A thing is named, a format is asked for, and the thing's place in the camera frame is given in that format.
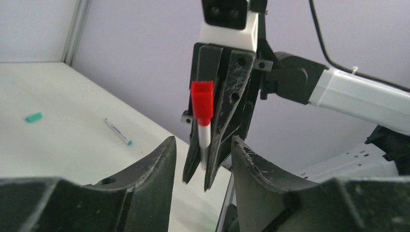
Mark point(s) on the white pen red tip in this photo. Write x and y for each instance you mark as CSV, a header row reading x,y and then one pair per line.
x,y
204,139

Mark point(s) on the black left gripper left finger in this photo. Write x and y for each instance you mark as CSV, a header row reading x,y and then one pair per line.
x,y
136,199

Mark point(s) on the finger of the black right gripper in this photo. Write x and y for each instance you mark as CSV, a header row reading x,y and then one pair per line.
x,y
232,90
205,67

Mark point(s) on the red pen cap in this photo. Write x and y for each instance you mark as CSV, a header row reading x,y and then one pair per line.
x,y
202,99

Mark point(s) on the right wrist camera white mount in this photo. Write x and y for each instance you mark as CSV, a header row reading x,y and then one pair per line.
x,y
232,23

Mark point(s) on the aluminium frame profile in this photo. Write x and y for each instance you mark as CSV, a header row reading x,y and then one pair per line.
x,y
75,32

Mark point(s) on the white pen teal tip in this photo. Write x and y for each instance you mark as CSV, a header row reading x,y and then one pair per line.
x,y
126,139

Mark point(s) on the teal pen cap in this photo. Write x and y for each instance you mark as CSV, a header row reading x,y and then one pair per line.
x,y
34,117

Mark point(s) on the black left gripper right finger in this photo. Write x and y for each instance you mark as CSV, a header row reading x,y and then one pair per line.
x,y
271,199

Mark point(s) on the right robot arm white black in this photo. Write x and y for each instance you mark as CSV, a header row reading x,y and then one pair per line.
x,y
307,82

